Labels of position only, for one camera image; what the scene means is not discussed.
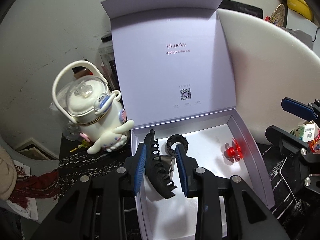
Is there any beige knitted scarf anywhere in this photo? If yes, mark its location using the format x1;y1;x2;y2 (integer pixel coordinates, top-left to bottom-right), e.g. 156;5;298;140
0;145;18;201

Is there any grey chair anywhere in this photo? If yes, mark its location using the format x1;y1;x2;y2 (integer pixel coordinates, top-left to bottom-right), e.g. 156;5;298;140
0;135;60;230

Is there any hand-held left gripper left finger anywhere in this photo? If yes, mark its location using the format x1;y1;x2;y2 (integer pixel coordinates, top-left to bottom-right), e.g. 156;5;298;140
29;143;147;240

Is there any red plaid scarf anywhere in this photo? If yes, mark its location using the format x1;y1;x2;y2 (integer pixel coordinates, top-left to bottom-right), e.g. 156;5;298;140
7;164;61;209

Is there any black curved banana clip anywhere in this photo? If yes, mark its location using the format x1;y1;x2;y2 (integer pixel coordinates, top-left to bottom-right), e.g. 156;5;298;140
143;129;178;201

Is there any black hair band roll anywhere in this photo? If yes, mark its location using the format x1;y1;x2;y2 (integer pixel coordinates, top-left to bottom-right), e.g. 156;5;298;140
160;134;189;179

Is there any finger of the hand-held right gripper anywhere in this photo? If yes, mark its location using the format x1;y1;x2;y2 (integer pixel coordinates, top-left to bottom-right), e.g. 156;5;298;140
281;97;320;121
265;125;320;193

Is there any clear jar black lid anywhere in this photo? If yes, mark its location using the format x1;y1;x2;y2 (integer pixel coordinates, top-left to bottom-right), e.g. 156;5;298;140
99;31;121;91

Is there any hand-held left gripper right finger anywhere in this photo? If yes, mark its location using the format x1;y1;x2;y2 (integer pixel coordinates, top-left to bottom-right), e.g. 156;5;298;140
175;146;292;240

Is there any wooden frame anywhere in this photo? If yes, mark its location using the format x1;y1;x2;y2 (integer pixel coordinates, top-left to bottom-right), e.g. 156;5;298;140
15;137;59;161

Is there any clear plastic bag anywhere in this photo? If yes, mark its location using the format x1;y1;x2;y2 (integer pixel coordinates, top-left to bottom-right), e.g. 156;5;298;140
50;85;83;141

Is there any green white carton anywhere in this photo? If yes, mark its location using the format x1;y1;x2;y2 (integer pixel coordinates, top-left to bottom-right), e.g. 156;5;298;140
290;121;320;146

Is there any smartphone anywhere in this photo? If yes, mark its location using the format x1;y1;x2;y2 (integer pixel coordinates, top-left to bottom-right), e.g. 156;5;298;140
279;157;320;206

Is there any red hair clip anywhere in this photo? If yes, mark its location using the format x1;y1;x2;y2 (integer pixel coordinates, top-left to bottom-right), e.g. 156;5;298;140
223;137;244;163

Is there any woven brown fan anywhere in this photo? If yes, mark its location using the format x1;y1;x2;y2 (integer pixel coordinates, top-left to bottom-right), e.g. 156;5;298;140
269;4;286;28

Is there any white foam sheet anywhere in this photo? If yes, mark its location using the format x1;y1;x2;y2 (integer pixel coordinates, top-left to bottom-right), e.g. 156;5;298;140
216;8;320;145

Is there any yellow lollipop stick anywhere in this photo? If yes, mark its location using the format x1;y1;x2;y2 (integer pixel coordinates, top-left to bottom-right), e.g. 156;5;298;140
70;140;91;153

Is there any brown lid jar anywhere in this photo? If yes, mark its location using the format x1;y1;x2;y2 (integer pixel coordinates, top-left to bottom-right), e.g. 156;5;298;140
73;66;94;79

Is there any white cartoon dog kettle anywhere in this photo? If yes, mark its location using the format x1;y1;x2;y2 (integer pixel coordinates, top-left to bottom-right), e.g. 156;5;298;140
52;60;136;154

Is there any yellow plush object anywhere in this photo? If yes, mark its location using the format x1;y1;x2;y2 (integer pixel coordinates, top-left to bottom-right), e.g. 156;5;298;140
285;0;314;22

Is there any black board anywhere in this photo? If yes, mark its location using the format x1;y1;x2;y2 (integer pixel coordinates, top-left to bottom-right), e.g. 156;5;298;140
220;0;264;19

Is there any red packet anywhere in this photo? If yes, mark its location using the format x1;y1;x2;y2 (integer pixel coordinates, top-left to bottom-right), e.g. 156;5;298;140
309;135;320;156

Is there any white gift box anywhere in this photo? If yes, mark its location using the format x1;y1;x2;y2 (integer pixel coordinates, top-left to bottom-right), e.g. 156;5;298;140
100;0;276;240

